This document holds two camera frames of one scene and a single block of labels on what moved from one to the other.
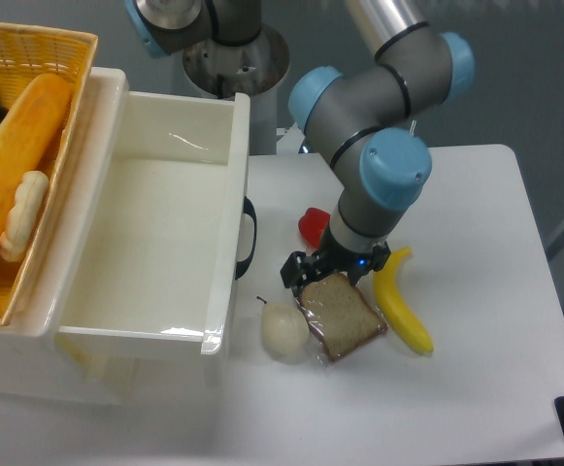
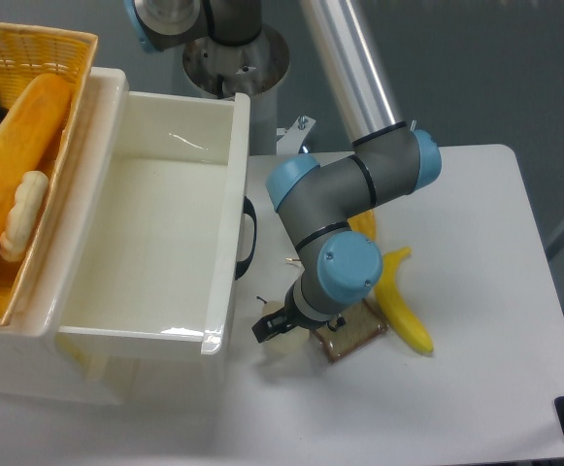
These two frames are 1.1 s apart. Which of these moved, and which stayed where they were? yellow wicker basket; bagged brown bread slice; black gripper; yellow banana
Moved: black gripper
Stayed: yellow wicker basket; bagged brown bread slice; yellow banana
